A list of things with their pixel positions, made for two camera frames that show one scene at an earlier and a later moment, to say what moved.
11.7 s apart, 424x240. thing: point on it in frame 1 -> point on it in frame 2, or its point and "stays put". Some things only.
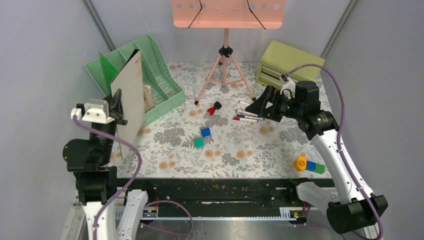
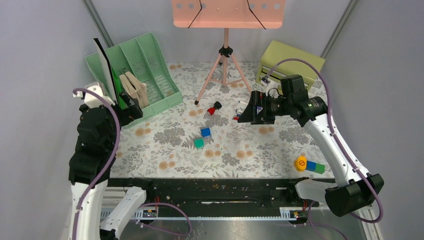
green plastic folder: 108,72 -> 123,105
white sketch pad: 130,82 -> 107,69
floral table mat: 212,134 stays put
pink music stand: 228,14 stays put
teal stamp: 199,143 stays put
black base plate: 212,197 stays put
